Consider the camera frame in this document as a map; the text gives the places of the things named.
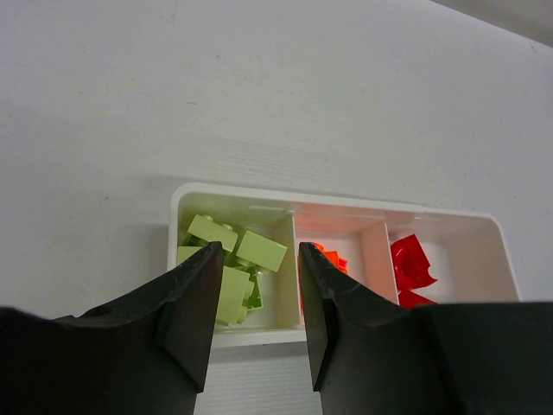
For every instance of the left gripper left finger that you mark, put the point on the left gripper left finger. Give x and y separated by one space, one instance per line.
145 352

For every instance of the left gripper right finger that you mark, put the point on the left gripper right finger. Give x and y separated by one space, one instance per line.
368 355

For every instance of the small red lego brick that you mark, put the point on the small red lego brick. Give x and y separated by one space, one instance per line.
408 299

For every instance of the red curved lego piece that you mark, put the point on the red curved lego piece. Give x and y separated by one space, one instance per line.
411 264

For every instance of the orange round lego piece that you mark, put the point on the orange round lego piece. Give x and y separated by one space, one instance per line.
333 257

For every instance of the white divided sorting tray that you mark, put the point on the white divided sorting tray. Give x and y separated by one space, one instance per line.
468 259

